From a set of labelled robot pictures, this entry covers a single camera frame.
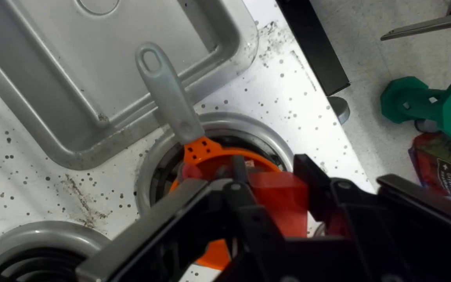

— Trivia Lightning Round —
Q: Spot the black bar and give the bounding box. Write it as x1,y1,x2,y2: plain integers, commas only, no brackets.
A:
275,0,352,99

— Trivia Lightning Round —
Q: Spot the green plastic toy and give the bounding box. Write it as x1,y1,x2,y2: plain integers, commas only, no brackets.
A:
379,76,451,144

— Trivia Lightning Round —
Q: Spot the orange strainer pot grey handle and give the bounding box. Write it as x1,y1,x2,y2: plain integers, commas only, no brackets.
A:
134,43,285,273

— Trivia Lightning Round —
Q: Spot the grey metal strip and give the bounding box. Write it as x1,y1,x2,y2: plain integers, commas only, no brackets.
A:
379,8,451,43

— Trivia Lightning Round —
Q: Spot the grey round foot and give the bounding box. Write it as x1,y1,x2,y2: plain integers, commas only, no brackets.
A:
327,94,352,126

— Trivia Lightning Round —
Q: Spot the red snack bag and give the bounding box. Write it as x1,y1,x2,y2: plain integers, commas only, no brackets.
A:
407,130,451,207

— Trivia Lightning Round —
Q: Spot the grey toy sink basin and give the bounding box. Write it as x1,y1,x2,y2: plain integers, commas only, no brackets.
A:
0,0,261,171

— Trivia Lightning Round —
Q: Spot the black coil toy burner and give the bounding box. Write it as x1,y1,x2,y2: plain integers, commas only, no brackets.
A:
134,110,296,221
0,218,112,282

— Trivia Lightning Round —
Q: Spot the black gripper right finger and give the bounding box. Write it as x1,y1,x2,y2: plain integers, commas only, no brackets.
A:
286,152,451,282

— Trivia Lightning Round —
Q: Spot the small orange block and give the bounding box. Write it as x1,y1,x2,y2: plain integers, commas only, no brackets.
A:
246,171,311,242

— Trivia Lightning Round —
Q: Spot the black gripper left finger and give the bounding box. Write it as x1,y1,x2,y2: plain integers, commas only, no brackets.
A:
75,155,296,282

